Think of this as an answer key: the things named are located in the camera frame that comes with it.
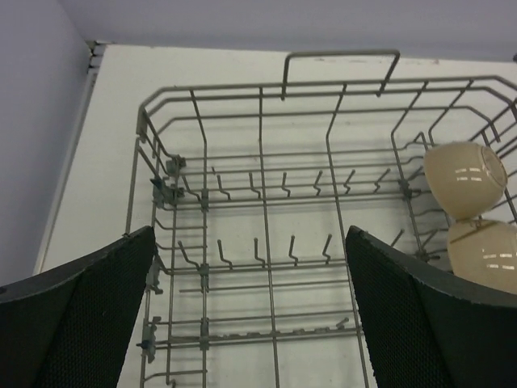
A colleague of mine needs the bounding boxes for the beige bowl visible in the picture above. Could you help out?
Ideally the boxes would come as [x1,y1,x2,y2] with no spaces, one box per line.
[447,219,516,294]
[423,141,508,220]

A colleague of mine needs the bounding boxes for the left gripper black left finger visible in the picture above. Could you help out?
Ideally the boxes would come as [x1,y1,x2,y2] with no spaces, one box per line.
[1,226,155,387]

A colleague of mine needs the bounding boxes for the grey wire dish rack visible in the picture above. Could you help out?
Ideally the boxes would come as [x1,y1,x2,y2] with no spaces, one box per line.
[125,49,516,387]

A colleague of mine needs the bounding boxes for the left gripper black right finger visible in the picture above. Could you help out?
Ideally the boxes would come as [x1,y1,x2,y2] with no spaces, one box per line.
[345,226,516,387]

